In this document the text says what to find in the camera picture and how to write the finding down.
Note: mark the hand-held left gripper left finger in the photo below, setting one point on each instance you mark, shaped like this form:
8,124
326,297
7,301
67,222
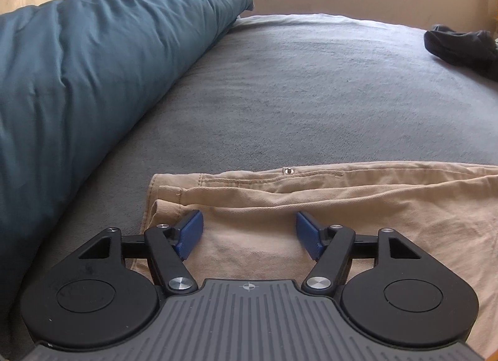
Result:
190,231

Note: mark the beige pants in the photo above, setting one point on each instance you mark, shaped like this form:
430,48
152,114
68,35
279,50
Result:
389,197

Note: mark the dark navy garment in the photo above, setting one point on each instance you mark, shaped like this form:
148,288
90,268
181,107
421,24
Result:
463,46

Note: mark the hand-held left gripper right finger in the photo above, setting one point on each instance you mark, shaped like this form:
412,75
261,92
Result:
307,233

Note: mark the grey bed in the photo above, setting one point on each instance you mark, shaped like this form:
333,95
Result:
311,93

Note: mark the teal pillow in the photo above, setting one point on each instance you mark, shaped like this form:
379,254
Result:
77,85

